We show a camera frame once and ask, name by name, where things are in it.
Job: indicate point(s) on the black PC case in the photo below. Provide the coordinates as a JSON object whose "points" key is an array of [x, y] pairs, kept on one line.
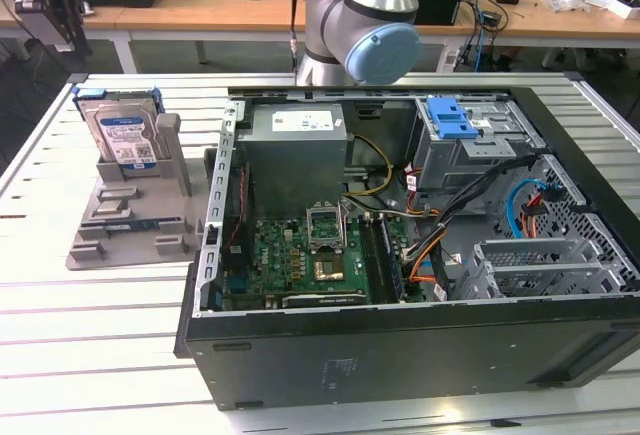
{"points": [[400, 365]]}

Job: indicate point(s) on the green motherboard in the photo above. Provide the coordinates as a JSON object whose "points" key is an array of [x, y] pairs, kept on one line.
{"points": [[280, 260]]}

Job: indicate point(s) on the black RAM slot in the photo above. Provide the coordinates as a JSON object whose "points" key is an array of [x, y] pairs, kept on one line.
{"points": [[371, 260], [377, 260], [384, 260]]}

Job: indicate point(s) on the black graphics card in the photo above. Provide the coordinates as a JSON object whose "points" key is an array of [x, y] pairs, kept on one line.
{"points": [[325, 301]]}

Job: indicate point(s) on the silver CPU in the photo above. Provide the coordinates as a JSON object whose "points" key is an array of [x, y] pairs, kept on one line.
{"points": [[109, 209]]}

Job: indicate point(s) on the grey metal disk bay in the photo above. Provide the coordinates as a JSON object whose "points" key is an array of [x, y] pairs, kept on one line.
{"points": [[530, 250]]}

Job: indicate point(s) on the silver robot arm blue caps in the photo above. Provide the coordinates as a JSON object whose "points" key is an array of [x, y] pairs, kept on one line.
{"points": [[360, 5]]}

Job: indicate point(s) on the RAM stick with blue label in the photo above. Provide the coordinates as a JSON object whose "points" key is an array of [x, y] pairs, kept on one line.
{"points": [[392, 265]]}

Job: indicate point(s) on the loose RAM stick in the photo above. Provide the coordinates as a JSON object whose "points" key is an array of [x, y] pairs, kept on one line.
{"points": [[125, 226]]}

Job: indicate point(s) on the black grey stand equipment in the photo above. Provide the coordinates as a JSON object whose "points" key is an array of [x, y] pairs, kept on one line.
{"points": [[55, 5]]}

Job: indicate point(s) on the wooden desk white legs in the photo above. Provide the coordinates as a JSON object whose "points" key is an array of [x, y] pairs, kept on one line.
{"points": [[550, 25], [200, 10]]}

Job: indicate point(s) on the metal drive cage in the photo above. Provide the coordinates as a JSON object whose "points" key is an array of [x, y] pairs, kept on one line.
{"points": [[450, 170]]}

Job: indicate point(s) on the CPU socket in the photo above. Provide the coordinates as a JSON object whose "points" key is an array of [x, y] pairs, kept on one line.
{"points": [[329, 270]]}

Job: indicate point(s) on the blue plastic latch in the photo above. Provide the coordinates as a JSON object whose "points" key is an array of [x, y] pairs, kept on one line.
{"points": [[450, 122]]}

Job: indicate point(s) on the hard disk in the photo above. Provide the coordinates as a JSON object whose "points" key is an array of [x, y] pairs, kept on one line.
{"points": [[122, 135]]}

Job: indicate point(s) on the silver power supply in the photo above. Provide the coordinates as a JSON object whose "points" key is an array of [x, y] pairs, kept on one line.
{"points": [[290, 165]]}

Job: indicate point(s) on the white open box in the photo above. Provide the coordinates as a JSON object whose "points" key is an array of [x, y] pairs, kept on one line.
{"points": [[625, 7]]}

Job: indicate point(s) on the grey parts rack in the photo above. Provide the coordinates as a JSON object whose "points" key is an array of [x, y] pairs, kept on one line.
{"points": [[145, 250]]}

